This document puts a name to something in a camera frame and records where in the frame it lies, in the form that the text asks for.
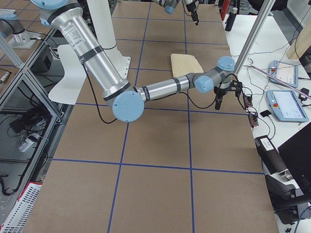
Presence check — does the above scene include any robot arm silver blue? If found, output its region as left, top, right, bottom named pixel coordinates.
left=33, top=0, right=235, bottom=122
left=152, top=0, right=200, bottom=26

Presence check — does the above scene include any near blue teach pendant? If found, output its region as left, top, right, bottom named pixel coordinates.
left=266, top=90, right=309, bottom=122

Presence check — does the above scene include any white reacher grabber stick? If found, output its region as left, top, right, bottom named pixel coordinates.
left=248, top=63, right=311, bottom=99

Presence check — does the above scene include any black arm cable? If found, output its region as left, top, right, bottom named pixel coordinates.
left=82, top=60, right=246, bottom=124

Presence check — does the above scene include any aluminium frame post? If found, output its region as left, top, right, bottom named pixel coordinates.
left=233, top=0, right=275, bottom=75

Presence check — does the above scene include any white perforated basket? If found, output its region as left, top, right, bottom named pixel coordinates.
left=0, top=182, right=42, bottom=233

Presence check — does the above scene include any blue teach pendant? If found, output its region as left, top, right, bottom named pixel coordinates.
left=266, top=90, right=309, bottom=122
left=268, top=60, right=298, bottom=87

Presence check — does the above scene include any white chair seat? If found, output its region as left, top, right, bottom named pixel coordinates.
left=48, top=44, right=86, bottom=105

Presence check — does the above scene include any red cylinder bottle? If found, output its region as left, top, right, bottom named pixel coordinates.
left=220, top=0, right=231, bottom=21

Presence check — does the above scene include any black monitor with stand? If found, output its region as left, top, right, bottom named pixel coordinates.
left=265, top=124, right=311, bottom=224

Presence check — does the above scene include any far blue teach pendant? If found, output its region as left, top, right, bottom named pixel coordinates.
left=268, top=60, right=298, bottom=87

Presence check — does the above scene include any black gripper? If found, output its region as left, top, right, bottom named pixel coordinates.
left=186, top=0, right=199, bottom=26
left=214, top=80, right=242, bottom=110

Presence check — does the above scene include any beige long-sleeve printed shirt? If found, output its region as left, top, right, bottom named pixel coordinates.
left=171, top=53, right=204, bottom=78

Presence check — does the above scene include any black power adapter box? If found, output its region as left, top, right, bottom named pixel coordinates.
left=254, top=135, right=288, bottom=174

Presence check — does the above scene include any black water bottle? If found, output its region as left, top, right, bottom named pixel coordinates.
left=225, top=7, right=238, bottom=32

